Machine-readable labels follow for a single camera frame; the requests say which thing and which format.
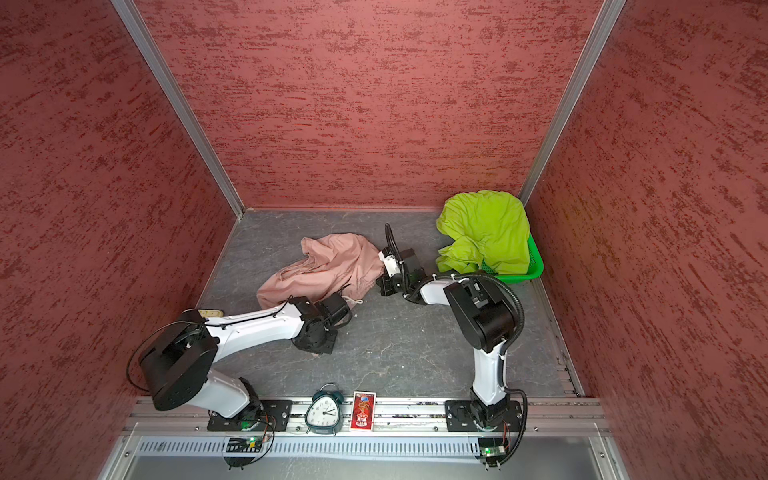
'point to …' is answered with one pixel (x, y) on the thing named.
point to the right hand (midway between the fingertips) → (375, 286)
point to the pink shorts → (333, 263)
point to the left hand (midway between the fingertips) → (320, 352)
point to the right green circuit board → (493, 449)
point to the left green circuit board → (251, 444)
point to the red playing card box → (363, 411)
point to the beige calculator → (211, 313)
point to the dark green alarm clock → (323, 413)
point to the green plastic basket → (534, 269)
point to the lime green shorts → (487, 228)
